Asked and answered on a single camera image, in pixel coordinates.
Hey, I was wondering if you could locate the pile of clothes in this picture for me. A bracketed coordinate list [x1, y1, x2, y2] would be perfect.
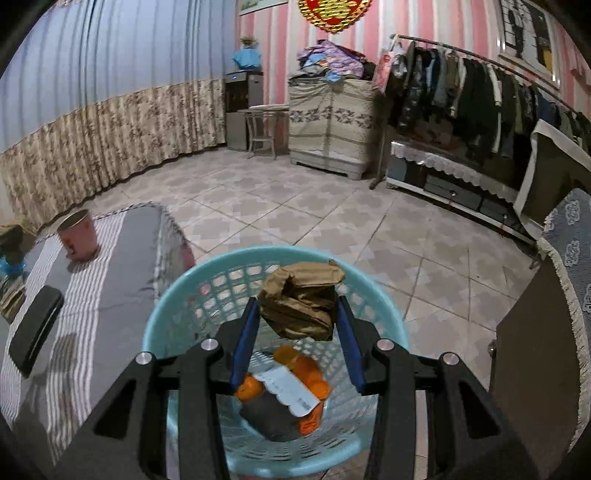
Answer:
[294, 40, 376, 83]

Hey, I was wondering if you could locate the water dispenser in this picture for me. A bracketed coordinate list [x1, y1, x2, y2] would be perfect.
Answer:
[224, 71, 263, 151]

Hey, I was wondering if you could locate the covered storage cabinet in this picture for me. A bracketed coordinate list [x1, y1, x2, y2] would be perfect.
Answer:
[288, 78, 386, 180]

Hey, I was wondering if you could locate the blue floral curtain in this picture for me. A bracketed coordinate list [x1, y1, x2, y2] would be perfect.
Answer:
[1, 1, 237, 227]

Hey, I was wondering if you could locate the black glasses case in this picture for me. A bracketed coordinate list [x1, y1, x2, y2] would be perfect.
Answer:
[9, 285, 64, 378]

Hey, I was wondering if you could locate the blue lace covered furniture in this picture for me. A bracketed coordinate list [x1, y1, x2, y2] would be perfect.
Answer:
[537, 188, 590, 446]

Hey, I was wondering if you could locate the black ribbed cup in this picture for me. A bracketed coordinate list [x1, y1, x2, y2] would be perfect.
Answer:
[239, 392, 301, 442]

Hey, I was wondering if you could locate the clothes rack with clothes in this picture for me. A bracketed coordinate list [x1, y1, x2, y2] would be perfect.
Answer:
[365, 42, 590, 189]

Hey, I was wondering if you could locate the grey striped tablecloth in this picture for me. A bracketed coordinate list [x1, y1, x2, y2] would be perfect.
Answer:
[1, 203, 190, 473]

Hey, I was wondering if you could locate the blue plastic bag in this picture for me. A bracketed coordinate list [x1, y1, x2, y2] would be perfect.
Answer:
[0, 257, 26, 281]

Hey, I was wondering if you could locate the low tv bench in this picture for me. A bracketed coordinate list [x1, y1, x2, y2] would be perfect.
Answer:
[385, 140, 535, 245]

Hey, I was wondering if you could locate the orange plastic lid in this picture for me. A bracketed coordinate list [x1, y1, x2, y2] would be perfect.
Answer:
[273, 345, 332, 401]

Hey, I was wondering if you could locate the red heart wall decoration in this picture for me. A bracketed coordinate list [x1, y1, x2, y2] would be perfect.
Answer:
[297, 0, 372, 34]

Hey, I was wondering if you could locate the small folding table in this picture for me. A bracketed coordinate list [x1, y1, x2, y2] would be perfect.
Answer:
[240, 104, 290, 159]

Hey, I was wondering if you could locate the pink mug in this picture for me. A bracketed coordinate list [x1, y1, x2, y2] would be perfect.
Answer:
[57, 209, 99, 262]

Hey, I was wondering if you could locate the white printed paper pack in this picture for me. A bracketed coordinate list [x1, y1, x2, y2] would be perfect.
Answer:
[252, 363, 321, 418]

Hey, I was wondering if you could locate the teal plastic basket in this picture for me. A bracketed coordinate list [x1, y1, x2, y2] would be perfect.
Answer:
[140, 245, 411, 479]

